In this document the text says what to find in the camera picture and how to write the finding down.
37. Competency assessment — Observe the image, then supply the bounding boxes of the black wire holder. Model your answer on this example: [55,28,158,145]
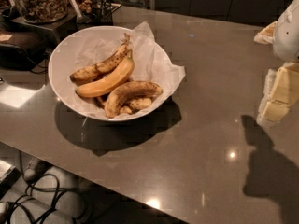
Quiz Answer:
[96,0,118,19]

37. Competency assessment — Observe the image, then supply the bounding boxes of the glass jar of nuts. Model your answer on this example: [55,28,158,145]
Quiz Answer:
[15,0,68,24]

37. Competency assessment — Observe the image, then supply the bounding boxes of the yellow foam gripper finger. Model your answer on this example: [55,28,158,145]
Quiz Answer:
[254,21,277,45]
[256,63,299,126]

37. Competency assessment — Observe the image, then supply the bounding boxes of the black device on counter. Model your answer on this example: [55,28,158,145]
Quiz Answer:
[0,43,46,71]

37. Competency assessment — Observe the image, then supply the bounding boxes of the white ceramic bowl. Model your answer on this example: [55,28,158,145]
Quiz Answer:
[47,25,176,123]

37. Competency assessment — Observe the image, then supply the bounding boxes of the small brown bottom banana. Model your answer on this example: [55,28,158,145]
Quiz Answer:
[94,96,152,115]

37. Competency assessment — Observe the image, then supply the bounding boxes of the black floor cables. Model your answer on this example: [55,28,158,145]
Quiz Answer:
[4,151,92,224]

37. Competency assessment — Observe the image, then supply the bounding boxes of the dark wooden tray stand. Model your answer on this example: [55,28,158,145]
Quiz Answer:
[11,7,113,46]

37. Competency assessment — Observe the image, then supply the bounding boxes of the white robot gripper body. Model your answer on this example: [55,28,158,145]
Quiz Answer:
[273,0,299,63]

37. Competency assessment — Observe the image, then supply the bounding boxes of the white paper bowl liner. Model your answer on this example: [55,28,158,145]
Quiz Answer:
[74,22,186,121]

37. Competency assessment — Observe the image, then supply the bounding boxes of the white shoe on floor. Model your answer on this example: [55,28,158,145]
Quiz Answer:
[23,158,48,182]

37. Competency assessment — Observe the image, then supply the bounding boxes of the spotted brown top banana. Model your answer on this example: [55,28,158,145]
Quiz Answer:
[70,34,130,82]

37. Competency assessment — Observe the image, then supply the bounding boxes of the brown spotted front banana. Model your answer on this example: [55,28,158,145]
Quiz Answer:
[105,81,163,119]

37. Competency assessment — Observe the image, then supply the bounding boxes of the yellow banana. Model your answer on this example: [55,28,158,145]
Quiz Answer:
[76,50,135,98]

